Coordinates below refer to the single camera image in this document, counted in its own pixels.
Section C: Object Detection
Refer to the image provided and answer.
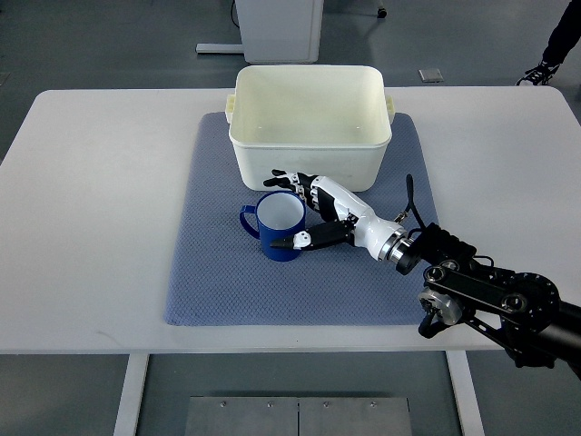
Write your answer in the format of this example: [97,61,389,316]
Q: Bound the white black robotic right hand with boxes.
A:
[263,170,410,263]

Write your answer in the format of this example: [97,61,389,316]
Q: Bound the blue mug white inside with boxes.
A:
[239,191,306,262]

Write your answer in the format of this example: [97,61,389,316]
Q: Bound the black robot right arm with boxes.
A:
[390,175,580,374]

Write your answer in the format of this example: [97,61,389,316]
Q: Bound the white plastic storage box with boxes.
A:
[225,64,395,192]

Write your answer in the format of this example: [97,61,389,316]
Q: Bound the blue textured fabric mat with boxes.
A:
[164,113,424,326]

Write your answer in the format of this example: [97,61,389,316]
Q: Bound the small grey floor plate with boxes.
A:
[418,68,444,83]

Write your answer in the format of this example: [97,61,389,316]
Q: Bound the white cabinet on base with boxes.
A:
[195,0,323,64]

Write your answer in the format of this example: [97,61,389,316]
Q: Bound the black caster wheel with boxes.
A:
[377,5,388,19]

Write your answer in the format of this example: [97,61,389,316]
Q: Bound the right white table leg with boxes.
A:
[446,351,485,436]

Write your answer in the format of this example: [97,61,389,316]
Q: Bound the white table leg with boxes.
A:
[113,353,150,436]
[446,351,485,436]

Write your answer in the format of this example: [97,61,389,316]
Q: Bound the black white sneaker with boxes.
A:
[516,61,560,86]

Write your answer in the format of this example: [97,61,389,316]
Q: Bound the metal floor plate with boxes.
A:
[185,396,412,435]

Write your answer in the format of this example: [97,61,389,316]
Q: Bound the person leg black trousers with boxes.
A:
[542,0,580,66]

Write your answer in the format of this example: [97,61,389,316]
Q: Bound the left white table leg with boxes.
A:
[113,353,150,436]

